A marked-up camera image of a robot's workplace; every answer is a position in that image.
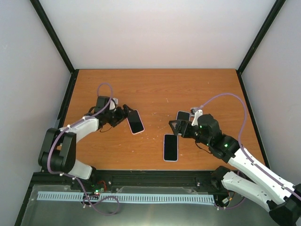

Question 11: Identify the small green led board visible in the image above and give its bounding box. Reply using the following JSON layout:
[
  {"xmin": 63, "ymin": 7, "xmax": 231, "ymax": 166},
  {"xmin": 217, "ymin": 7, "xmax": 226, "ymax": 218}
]
[{"xmin": 94, "ymin": 187, "xmax": 106, "ymax": 195}]

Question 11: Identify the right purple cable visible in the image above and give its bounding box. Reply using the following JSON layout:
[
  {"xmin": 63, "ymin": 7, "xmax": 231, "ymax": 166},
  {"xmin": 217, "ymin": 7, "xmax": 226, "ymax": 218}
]
[{"xmin": 197, "ymin": 93, "xmax": 297, "ymax": 191}]

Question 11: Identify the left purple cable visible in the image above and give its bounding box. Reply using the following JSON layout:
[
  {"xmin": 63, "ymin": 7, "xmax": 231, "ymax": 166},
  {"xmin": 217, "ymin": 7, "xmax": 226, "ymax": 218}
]
[{"xmin": 47, "ymin": 83, "xmax": 113, "ymax": 175}]

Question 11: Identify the right black frame post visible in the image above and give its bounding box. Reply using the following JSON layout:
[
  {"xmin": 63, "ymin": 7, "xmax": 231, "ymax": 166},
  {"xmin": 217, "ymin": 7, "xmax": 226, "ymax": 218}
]
[{"xmin": 237, "ymin": 0, "xmax": 286, "ymax": 73}]

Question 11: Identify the light blue cable duct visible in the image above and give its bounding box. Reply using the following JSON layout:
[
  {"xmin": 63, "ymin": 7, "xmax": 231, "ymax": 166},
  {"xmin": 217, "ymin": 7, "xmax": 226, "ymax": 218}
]
[{"xmin": 36, "ymin": 191, "xmax": 214, "ymax": 205}]

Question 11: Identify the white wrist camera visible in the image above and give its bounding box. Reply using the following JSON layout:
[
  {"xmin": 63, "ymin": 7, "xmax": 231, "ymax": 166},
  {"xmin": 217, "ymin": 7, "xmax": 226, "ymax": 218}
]
[
  {"xmin": 109, "ymin": 98, "xmax": 118, "ymax": 111},
  {"xmin": 190, "ymin": 107, "xmax": 203, "ymax": 126}
]

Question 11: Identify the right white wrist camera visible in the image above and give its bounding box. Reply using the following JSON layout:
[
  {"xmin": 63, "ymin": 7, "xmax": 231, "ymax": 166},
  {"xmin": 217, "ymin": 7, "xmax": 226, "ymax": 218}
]
[{"xmin": 190, "ymin": 107, "xmax": 203, "ymax": 126}]

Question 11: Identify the lavender phone case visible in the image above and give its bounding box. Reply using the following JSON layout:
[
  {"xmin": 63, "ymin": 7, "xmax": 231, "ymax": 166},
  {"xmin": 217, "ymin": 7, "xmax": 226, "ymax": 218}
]
[{"xmin": 163, "ymin": 133, "xmax": 179, "ymax": 162}]

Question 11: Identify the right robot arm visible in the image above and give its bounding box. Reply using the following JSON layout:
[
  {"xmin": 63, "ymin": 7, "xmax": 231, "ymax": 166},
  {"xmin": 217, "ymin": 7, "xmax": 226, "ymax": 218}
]
[{"xmin": 169, "ymin": 110, "xmax": 301, "ymax": 226}]

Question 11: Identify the left black frame post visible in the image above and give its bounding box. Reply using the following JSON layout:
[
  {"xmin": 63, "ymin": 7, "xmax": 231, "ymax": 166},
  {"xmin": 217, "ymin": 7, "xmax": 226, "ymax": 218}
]
[{"xmin": 30, "ymin": 0, "xmax": 78, "ymax": 76}]

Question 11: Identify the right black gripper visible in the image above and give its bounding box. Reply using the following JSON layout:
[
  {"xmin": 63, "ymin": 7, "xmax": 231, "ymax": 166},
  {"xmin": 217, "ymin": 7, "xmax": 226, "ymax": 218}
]
[{"xmin": 169, "ymin": 119, "xmax": 211, "ymax": 146}]

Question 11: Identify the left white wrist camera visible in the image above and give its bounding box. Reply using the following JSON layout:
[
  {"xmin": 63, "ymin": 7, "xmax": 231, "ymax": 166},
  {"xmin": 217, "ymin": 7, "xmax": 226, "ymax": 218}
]
[{"xmin": 109, "ymin": 98, "xmax": 118, "ymax": 111}]

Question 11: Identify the black frame post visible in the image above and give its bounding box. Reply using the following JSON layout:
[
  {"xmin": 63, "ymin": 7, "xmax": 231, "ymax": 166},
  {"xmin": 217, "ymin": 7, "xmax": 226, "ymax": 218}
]
[
  {"xmin": 30, "ymin": 0, "xmax": 78, "ymax": 76},
  {"xmin": 237, "ymin": 0, "xmax": 286, "ymax": 73}
]

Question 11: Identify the pink phone case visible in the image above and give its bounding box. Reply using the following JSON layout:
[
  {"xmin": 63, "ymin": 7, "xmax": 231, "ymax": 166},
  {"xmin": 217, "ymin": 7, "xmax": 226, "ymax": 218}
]
[{"xmin": 126, "ymin": 109, "xmax": 145, "ymax": 135}]

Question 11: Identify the light blue phone case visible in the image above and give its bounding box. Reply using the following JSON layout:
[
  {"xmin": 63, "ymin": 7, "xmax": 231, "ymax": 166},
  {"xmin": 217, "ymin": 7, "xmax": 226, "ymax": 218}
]
[{"xmin": 176, "ymin": 110, "xmax": 191, "ymax": 122}]

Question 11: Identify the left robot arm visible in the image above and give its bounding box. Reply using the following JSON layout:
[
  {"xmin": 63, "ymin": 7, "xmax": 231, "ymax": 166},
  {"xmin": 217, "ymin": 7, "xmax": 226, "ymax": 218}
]
[{"xmin": 38, "ymin": 96, "xmax": 133, "ymax": 190}]

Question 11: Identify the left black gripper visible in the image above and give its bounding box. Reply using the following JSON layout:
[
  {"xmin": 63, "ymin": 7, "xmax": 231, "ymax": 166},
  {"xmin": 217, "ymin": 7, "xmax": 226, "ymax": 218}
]
[{"xmin": 105, "ymin": 104, "xmax": 134, "ymax": 127}]

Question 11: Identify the purple cable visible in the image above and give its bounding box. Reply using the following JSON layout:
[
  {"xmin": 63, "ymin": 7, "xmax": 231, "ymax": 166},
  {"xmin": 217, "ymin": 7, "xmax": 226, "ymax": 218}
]
[
  {"xmin": 197, "ymin": 93, "xmax": 297, "ymax": 191},
  {"xmin": 47, "ymin": 83, "xmax": 113, "ymax": 175}
]

